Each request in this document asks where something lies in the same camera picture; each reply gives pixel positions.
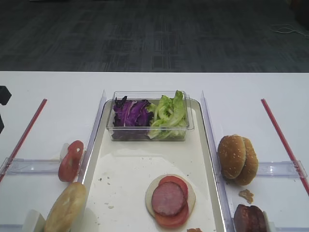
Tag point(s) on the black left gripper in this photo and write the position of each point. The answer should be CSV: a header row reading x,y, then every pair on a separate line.
x,y
5,95

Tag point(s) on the tomato slice in left rack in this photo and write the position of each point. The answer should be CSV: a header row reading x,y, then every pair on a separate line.
x,y
74,151

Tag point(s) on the green lettuce pile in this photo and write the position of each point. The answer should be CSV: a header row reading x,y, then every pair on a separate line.
x,y
169,118

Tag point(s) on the upper tomato slice on tray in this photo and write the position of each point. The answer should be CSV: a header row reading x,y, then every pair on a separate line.
x,y
177,180

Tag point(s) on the tomato slice on tray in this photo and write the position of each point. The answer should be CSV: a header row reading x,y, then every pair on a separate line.
x,y
173,221
177,180

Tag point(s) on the round meat patty on tray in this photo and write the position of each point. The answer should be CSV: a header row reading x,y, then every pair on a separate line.
x,y
168,199

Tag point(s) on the white bread slice on tray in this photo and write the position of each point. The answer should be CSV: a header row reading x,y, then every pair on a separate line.
x,y
149,192

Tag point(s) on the lower tomato slice on tray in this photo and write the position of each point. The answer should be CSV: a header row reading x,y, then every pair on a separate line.
x,y
173,221

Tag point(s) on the meat patties in right rack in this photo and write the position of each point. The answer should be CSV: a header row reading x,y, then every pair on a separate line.
x,y
249,219

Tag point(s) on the left upper clear divider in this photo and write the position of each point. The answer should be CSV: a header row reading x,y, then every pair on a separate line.
x,y
29,166

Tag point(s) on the clear divider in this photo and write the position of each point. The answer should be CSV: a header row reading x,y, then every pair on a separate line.
x,y
29,166
284,169

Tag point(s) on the white pusher block left upper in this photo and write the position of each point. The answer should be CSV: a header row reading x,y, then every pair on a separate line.
x,y
63,151

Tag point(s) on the white pusher block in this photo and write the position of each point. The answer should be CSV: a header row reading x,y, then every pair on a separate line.
x,y
34,222
63,151

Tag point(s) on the purple cabbage pile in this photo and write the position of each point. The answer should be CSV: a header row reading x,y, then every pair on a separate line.
x,y
129,113

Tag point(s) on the clear plastic salad container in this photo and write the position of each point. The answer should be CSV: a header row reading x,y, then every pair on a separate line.
x,y
141,133

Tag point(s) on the bun bottom half left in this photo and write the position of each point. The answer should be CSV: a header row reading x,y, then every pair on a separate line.
x,y
66,208

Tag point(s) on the white pusher block left lower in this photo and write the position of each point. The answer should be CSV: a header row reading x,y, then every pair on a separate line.
x,y
34,222

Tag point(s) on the white metal tray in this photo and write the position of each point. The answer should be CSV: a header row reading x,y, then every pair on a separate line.
x,y
120,173

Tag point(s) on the front sesame bun top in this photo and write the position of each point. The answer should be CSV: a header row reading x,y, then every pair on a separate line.
x,y
232,155

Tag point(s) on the sesame bun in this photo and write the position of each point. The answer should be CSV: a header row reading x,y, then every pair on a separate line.
x,y
250,167
232,155

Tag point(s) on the rear sesame bun top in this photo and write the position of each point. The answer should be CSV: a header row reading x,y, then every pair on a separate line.
x,y
250,167

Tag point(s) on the brown crumb right of tray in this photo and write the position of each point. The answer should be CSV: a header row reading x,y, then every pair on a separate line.
x,y
247,195

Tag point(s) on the right upper clear divider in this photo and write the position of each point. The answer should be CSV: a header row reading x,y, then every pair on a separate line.
x,y
284,169

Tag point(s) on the left red strip rail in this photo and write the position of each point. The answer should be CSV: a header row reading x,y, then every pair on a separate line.
x,y
21,140

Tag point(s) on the red strip rail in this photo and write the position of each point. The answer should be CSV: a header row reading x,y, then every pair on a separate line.
x,y
292,157
21,140

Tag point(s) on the right red strip rail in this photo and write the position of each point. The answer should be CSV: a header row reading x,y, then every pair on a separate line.
x,y
292,157

